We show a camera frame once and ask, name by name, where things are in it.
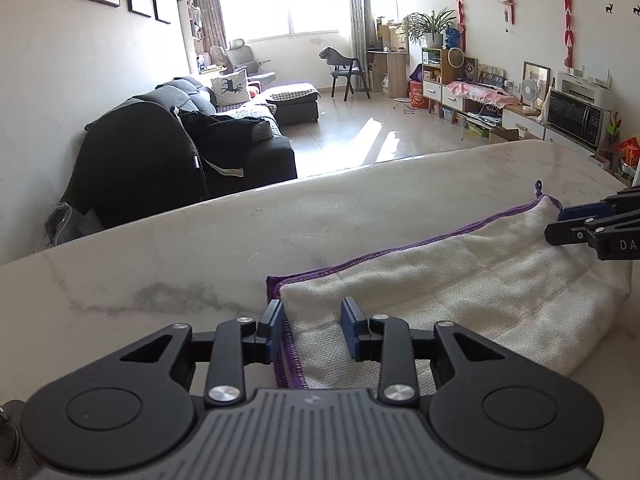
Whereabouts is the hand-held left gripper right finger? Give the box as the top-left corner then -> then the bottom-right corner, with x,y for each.
341,298 -> 506,403

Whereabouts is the grey recliner chair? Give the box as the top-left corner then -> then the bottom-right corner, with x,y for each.
220,38 -> 277,84

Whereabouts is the potted green plant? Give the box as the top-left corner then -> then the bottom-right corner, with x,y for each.
400,8 -> 457,49

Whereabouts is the dark grey sofa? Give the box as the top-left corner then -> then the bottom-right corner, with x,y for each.
155,76 -> 321,196

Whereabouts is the pink cloth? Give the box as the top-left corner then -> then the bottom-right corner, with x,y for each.
445,80 -> 507,107

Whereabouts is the white low cabinet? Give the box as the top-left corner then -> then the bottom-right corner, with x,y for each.
442,87 -> 551,142

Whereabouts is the clear plastic bag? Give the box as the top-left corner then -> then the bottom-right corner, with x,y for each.
45,202 -> 97,249

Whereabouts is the black bag with white strap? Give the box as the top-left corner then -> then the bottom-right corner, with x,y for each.
177,110 -> 257,179

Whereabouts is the wooden desk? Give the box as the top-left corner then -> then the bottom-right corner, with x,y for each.
366,50 -> 409,99

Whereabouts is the white bookshelf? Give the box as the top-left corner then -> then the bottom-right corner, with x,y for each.
175,0 -> 206,74

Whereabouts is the wooden shelf cabinet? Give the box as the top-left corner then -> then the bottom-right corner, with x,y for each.
421,47 -> 452,112

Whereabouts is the black microwave oven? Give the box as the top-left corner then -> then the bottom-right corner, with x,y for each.
546,89 -> 609,152

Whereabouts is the white desk fan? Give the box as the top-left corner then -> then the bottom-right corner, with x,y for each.
520,79 -> 542,114

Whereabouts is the white towel with purple trim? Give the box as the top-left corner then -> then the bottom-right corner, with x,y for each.
266,180 -> 632,391

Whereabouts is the grey window curtain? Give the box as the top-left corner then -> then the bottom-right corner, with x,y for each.
199,0 -> 227,52
347,0 -> 374,59

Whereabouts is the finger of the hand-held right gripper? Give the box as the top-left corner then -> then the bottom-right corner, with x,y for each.
545,210 -> 640,248
557,187 -> 640,222

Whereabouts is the framed picture on cabinet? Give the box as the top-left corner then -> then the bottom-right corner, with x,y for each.
521,61 -> 551,97

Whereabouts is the red bag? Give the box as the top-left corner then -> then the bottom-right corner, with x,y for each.
409,79 -> 430,110

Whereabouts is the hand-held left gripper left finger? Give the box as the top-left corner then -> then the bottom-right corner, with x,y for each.
119,300 -> 286,406

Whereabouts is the checkered sofa throw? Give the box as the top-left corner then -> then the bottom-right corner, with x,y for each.
239,84 -> 322,134

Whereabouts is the white deer print pillow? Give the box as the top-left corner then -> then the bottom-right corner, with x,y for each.
211,70 -> 250,107

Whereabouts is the wooden chair with grey seat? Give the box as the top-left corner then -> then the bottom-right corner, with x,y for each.
319,46 -> 372,102

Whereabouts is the white printer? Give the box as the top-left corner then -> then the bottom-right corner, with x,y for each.
554,71 -> 617,104

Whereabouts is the black draped cloth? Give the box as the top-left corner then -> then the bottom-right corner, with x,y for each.
60,100 -> 211,229

